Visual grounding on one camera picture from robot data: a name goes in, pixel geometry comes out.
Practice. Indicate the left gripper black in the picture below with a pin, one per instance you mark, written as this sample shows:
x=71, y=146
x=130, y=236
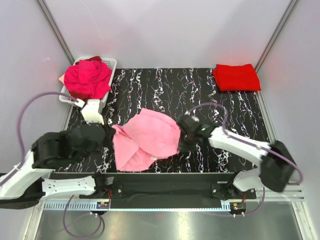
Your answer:
x=112, y=133

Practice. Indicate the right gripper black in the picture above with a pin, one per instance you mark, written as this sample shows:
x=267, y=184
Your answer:
x=183, y=146

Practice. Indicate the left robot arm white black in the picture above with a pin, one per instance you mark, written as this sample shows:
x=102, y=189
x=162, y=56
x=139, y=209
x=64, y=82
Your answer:
x=26, y=185

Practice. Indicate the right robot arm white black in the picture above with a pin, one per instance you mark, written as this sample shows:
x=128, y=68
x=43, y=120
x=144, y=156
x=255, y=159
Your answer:
x=274, y=163

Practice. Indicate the white plastic basket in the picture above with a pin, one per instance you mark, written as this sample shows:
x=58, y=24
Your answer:
x=110, y=62

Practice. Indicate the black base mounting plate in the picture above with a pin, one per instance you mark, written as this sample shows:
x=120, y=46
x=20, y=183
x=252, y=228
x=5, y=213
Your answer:
x=160, y=191

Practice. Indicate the light pink t shirt in basket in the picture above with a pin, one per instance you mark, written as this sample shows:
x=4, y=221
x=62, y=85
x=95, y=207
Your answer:
x=62, y=78

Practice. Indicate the crumpled magenta t shirt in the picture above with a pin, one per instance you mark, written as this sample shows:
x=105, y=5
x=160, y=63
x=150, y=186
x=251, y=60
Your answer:
x=105, y=76

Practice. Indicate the folded red t shirt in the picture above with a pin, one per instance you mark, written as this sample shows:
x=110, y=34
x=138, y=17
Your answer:
x=236, y=78

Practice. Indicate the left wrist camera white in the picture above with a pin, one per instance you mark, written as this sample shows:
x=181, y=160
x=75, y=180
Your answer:
x=91, y=111

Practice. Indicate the aluminium rail front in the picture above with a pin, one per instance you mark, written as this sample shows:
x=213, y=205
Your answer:
x=292, y=193

